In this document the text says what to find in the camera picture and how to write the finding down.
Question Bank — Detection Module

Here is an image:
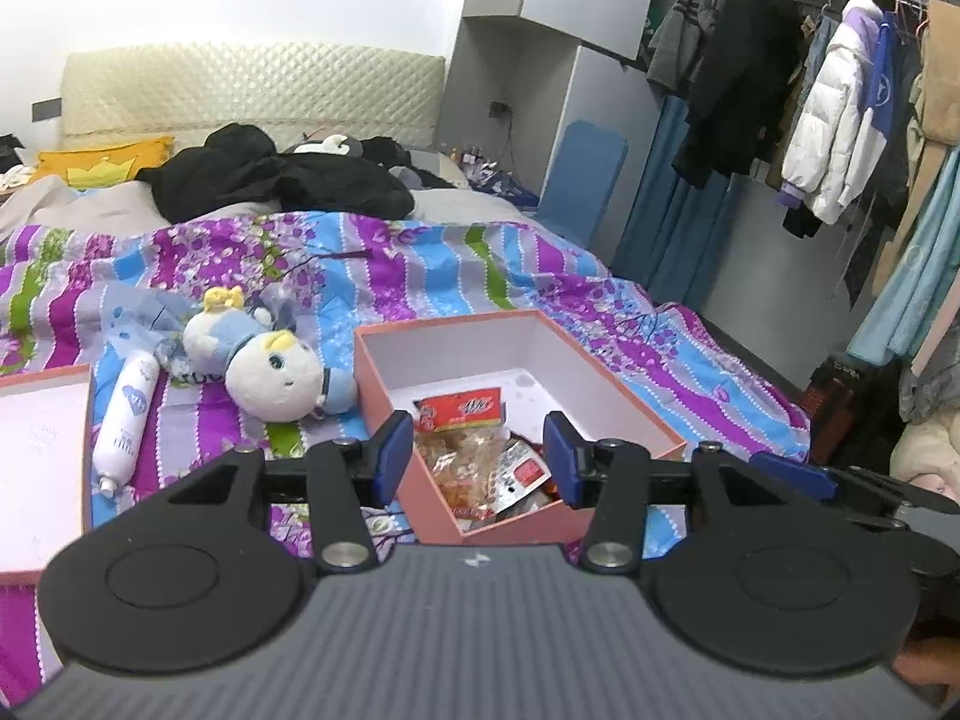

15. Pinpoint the dark red bag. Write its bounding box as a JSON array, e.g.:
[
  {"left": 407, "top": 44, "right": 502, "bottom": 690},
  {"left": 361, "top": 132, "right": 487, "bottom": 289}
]
[{"left": 806, "top": 356, "right": 901, "bottom": 466}]

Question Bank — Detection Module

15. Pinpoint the beige hanging garment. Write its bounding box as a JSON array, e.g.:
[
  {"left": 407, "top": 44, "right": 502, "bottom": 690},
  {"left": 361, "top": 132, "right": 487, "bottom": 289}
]
[{"left": 874, "top": 0, "right": 960, "bottom": 293}]

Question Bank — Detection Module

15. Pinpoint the clear packet red square label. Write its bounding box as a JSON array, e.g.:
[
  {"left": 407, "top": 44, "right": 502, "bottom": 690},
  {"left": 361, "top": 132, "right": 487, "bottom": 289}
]
[{"left": 491, "top": 439, "right": 556, "bottom": 518}]

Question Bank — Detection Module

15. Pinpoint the grey bed sheet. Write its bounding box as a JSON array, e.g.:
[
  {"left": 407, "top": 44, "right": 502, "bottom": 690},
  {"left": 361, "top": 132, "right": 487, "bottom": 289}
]
[{"left": 0, "top": 176, "right": 593, "bottom": 245}]

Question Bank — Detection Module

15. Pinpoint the black hanging coat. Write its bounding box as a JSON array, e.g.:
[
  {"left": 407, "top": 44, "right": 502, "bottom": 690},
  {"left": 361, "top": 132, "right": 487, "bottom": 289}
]
[{"left": 671, "top": 0, "right": 803, "bottom": 188}]

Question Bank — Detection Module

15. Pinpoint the blue curtain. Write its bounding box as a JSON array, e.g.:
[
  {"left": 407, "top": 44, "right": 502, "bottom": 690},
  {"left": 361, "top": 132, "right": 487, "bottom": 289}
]
[{"left": 611, "top": 94, "right": 743, "bottom": 308}]

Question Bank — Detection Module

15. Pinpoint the red label snack packet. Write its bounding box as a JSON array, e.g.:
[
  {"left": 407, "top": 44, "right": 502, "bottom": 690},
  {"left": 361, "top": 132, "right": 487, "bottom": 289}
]
[{"left": 412, "top": 388, "right": 505, "bottom": 518}]

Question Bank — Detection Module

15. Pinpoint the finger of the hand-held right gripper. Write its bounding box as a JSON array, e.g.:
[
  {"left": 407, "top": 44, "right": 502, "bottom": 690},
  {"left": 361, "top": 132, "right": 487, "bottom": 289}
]
[{"left": 750, "top": 452, "right": 960, "bottom": 533}]

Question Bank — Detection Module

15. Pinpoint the black clothes pile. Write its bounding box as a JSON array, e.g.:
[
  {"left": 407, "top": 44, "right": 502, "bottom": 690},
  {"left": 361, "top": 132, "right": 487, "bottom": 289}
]
[{"left": 135, "top": 122, "right": 415, "bottom": 224}]

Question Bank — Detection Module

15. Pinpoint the cluster of small bottles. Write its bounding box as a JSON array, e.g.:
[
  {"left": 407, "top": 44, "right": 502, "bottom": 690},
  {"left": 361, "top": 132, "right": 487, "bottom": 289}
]
[{"left": 450, "top": 142, "right": 526, "bottom": 190}]

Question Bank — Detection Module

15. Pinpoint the person's right hand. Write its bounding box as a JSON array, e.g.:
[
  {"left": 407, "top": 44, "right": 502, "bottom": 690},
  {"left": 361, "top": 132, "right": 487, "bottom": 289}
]
[{"left": 896, "top": 637, "right": 960, "bottom": 687}]

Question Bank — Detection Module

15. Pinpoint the purple floral blanket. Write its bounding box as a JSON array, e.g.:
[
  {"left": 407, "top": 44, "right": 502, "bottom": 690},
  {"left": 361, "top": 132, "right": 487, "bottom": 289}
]
[{"left": 0, "top": 211, "right": 815, "bottom": 698}]

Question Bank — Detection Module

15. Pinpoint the blue padded board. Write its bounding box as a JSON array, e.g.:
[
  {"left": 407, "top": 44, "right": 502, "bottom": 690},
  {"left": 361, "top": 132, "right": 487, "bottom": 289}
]
[{"left": 536, "top": 120, "right": 629, "bottom": 248}]

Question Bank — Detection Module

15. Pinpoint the yellow pillow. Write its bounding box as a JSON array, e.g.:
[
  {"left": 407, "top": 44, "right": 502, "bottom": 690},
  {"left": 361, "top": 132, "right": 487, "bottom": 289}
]
[{"left": 34, "top": 136, "right": 175, "bottom": 188}]

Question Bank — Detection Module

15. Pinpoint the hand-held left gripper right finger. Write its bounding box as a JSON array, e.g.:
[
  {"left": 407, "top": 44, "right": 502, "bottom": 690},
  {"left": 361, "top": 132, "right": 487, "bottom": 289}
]
[{"left": 544, "top": 411, "right": 807, "bottom": 575}]

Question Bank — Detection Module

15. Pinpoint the white puffer jacket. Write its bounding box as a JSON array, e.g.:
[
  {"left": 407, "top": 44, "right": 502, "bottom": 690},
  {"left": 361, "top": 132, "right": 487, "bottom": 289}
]
[{"left": 776, "top": 0, "right": 912, "bottom": 226}]

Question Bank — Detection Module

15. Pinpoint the white spray bottle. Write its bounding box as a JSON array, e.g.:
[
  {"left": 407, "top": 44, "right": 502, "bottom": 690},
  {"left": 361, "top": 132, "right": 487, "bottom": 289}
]
[{"left": 91, "top": 351, "right": 160, "bottom": 497}]

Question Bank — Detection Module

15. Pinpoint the pink cardboard box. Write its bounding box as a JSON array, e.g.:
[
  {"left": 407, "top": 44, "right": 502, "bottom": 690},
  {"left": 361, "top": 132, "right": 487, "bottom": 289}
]
[{"left": 352, "top": 309, "right": 687, "bottom": 547}]

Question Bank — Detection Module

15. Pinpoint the grey striped hanging jacket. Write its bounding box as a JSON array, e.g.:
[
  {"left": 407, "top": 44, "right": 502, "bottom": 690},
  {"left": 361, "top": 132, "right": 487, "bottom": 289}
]
[{"left": 645, "top": 0, "right": 728, "bottom": 98}]

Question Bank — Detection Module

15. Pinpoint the black and white clothes heap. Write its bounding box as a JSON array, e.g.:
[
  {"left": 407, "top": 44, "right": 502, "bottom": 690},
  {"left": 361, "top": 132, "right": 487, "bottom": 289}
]
[{"left": 0, "top": 133, "right": 38, "bottom": 192}]

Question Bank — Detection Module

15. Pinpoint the grey blue plastic bag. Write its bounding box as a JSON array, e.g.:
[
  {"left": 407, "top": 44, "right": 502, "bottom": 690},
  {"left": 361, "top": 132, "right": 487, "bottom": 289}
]
[{"left": 97, "top": 286, "right": 200, "bottom": 372}]

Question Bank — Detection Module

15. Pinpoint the black garment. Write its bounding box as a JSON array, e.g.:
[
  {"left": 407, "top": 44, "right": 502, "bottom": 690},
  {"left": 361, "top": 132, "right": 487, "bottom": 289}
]
[{"left": 360, "top": 136, "right": 458, "bottom": 188}]

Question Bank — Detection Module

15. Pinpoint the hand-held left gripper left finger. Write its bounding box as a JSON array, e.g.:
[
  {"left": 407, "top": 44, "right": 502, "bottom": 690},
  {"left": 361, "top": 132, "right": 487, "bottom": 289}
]
[{"left": 146, "top": 411, "right": 415, "bottom": 575}]

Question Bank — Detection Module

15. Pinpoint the light blue garment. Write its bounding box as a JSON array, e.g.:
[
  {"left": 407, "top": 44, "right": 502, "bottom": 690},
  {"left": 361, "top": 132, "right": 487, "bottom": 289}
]
[{"left": 847, "top": 150, "right": 960, "bottom": 368}]

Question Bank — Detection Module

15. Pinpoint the pink box lid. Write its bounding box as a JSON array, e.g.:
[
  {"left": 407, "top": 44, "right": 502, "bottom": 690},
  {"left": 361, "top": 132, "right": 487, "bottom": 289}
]
[{"left": 0, "top": 364, "right": 95, "bottom": 586}]

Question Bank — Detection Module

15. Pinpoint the white face plush doll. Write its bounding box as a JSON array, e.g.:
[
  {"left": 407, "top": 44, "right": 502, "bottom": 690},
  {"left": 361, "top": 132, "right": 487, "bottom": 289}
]
[{"left": 225, "top": 326, "right": 361, "bottom": 422}]

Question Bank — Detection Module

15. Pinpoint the cream quilted headboard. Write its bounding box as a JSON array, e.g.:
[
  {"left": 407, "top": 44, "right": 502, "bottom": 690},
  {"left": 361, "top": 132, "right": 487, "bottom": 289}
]
[{"left": 58, "top": 41, "right": 447, "bottom": 155}]

